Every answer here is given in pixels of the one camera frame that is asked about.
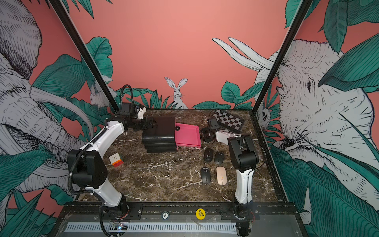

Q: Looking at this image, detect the pink drawer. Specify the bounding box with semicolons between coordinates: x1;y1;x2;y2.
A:
175;123;201;148

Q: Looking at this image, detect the black drawer cabinet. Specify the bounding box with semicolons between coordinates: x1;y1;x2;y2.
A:
142;116;178;153

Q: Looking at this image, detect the black computer mouse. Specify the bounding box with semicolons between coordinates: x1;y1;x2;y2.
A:
200;167;211;185

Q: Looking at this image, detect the pink computer mouse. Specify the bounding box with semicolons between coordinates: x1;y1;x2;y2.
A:
216;166;227;186

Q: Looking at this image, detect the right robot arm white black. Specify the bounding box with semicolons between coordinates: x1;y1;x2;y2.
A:
200;118;260;206

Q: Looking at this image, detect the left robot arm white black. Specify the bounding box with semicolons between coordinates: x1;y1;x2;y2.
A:
68;115;157;209

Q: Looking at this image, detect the black white checkerboard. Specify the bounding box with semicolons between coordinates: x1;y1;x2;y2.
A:
212;109;245;132

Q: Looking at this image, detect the colourful puzzle cube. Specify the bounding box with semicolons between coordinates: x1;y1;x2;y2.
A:
109;153;124;167

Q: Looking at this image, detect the yellow round sticker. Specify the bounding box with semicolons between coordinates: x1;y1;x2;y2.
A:
195;208;206;220

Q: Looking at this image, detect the white vent strip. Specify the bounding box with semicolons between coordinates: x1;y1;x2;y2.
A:
64;222;237;234

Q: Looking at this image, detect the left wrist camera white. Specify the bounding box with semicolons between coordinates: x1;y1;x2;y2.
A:
136;105;147;119

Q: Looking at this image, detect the left corrugated black cable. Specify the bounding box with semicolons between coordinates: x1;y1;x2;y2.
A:
119;84;135;104

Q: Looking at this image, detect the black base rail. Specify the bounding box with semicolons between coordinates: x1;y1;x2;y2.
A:
58;201;298;221

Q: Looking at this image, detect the left black frame post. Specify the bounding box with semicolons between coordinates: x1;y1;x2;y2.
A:
49;0;119;112

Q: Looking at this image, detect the black frame post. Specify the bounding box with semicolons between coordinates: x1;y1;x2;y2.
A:
252;0;312;114
49;0;119;112

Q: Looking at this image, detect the right black frame post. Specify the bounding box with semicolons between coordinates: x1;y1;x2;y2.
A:
252;0;312;114

